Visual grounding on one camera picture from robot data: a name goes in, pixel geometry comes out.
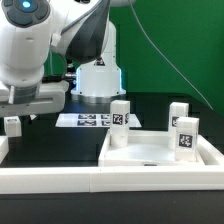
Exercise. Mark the white square table top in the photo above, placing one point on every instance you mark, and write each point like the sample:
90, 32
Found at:
144, 148

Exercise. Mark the marker sheet with tags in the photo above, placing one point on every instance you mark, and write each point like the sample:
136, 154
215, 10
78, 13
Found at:
91, 120

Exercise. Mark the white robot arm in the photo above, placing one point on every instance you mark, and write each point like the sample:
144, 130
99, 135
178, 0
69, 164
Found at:
29, 30

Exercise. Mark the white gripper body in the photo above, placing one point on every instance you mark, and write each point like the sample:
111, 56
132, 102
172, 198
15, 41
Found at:
51, 99

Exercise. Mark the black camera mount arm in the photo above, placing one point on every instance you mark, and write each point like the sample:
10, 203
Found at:
70, 73

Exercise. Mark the white U-shaped fence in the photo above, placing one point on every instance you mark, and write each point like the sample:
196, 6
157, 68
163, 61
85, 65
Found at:
209, 176

